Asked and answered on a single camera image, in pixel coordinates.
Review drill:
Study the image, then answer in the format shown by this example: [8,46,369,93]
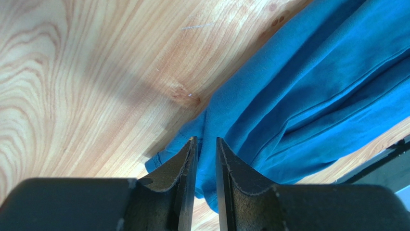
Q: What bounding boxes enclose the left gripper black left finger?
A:
[0,137,198,231]

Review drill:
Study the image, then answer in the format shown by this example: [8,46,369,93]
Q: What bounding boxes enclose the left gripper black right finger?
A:
[216,138,410,231]

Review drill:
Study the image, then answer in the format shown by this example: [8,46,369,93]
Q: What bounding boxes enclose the teal blue t shirt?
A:
[145,0,410,211]

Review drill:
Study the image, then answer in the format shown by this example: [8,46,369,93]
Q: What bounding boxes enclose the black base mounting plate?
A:
[334,136,410,193]

